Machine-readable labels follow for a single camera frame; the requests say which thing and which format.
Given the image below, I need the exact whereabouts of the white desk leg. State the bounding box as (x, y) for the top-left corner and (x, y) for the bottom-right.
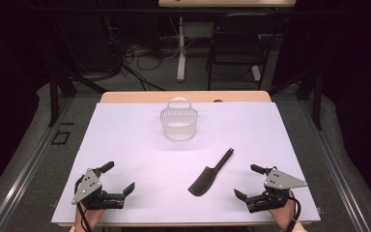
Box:
(176, 15), (188, 82)

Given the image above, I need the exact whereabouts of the white desk foot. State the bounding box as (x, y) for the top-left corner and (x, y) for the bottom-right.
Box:
(250, 65), (262, 82)

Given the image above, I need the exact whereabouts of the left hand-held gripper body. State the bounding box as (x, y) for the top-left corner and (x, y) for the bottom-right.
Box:
(71, 167), (126, 211)

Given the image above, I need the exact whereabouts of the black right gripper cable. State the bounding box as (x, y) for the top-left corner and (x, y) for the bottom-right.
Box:
(284, 189), (302, 232)

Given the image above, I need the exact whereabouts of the black chair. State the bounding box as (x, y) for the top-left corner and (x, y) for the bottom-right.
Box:
(205, 13), (283, 92)

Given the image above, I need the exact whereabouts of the person's left hand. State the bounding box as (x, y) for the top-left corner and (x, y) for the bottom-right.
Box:
(73, 205), (106, 232)

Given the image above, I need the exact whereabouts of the person's right hand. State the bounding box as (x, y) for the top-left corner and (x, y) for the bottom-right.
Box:
(269, 192), (300, 232)

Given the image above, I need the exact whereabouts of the wooden table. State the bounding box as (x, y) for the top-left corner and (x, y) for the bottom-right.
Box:
(57, 90), (314, 228)

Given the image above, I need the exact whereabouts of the black metal stand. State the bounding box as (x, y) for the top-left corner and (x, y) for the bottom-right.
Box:
(267, 68), (324, 131)
(47, 68), (109, 128)

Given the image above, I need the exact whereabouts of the aluminium floor rail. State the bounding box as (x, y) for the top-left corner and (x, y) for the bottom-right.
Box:
(299, 99), (371, 232)
(0, 96), (75, 232)

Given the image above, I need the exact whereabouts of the black comb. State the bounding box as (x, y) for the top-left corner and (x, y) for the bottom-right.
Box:
(187, 147), (235, 197)

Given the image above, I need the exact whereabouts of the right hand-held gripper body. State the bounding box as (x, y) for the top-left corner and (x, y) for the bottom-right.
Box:
(245, 166), (309, 214)

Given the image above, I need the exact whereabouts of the white table mat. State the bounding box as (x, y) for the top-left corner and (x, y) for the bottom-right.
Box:
(50, 101), (322, 225)

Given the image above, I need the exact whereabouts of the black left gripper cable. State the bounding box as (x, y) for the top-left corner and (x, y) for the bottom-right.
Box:
(76, 202), (94, 232)

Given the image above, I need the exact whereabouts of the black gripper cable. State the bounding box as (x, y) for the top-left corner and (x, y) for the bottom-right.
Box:
(284, 189), (302, 232)
(76, 202), (94, 232)

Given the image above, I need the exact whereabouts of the bundle of floor cables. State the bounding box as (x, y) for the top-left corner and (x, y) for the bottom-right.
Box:
(107, 15), (179, 92)

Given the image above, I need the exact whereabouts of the white plastic basket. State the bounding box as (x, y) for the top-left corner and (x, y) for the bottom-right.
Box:
(159, 97), (199, 142)

